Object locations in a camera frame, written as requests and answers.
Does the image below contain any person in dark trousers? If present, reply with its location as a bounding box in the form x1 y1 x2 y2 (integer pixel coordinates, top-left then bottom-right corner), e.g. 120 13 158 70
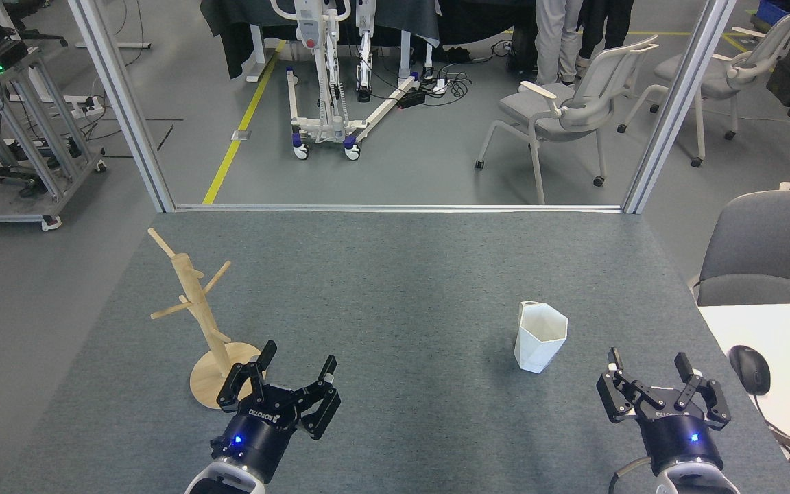
577 0 636 76

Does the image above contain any white desk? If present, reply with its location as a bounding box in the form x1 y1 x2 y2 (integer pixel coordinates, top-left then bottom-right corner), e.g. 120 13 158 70
698 303 790 494

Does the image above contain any silver aluminium cross rail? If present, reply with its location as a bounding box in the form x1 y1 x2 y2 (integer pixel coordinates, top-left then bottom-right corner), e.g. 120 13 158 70
174 203 625 213

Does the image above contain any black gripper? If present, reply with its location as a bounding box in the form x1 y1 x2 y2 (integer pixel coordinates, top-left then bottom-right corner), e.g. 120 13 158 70
597 348 732 475
211 340 341 482

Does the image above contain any person in pale trousers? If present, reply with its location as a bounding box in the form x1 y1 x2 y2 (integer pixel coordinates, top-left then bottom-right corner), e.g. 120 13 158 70
534 0 584 86

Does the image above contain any white faceted cup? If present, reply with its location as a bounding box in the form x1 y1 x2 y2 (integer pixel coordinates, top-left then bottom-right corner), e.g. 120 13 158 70
513 301 568 374

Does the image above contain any silver aluminium post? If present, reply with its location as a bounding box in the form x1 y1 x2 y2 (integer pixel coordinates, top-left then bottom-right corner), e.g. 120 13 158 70
621 0 739 215
68 0 176 213

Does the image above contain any wooden cup rack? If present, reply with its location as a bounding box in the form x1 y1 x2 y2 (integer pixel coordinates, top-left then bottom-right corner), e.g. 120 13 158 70
147 228 267 410

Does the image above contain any dark grey office chair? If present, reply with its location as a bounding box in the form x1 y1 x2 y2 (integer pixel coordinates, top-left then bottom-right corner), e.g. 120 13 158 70
689 182 790 307

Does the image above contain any aluminium frame cart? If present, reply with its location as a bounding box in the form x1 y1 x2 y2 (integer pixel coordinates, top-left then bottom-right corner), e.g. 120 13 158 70
0 0 108 231

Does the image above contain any blue plastic bin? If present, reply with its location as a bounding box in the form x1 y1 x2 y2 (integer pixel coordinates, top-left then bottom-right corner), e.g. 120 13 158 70
756 0 790 25

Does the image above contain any white stand on wheels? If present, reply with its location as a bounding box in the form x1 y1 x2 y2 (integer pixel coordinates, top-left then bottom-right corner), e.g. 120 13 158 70
270 0 420 162

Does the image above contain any black cloth covered table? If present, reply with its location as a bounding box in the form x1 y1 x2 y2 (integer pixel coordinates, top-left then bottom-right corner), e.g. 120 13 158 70
200 0 540 80

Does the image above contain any light grey armchair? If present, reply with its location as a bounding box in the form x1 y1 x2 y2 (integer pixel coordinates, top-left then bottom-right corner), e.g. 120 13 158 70
617 1 790 168
475 34 660 206

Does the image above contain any black computer mouse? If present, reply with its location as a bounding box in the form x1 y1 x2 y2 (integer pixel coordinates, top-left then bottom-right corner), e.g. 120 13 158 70
729 345 771 396

